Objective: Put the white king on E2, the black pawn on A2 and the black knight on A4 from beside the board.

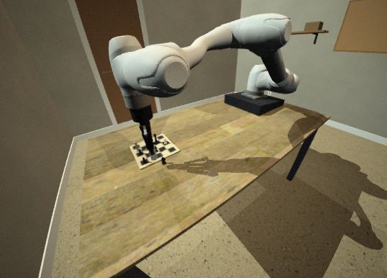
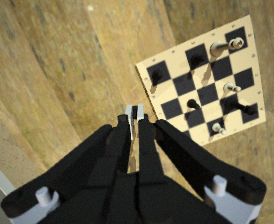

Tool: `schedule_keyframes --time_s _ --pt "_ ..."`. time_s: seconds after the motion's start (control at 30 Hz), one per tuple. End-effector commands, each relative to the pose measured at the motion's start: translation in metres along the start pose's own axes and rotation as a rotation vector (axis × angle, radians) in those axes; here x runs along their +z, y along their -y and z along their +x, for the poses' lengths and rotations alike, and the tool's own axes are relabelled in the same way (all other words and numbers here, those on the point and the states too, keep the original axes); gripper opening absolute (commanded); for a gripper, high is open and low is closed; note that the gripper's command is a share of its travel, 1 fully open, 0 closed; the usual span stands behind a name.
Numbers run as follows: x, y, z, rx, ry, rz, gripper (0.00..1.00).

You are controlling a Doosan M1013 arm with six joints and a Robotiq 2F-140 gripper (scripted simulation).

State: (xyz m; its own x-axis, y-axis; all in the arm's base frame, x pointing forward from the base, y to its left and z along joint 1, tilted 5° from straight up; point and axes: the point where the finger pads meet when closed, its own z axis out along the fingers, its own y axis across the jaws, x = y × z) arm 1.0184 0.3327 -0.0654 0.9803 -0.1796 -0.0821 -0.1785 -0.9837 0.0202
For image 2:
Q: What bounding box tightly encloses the white pawn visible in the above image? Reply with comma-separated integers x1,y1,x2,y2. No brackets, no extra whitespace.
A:
212,123,227,135
223,83,241,92

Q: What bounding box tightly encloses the wooden chessboard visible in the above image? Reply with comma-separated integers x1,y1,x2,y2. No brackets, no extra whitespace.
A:
136,15,266,146

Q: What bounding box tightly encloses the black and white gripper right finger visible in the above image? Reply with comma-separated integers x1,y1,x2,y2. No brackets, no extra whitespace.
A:
137,103,267,224

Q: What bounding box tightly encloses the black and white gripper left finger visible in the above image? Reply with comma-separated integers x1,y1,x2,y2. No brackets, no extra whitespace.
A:
0,104,134,224

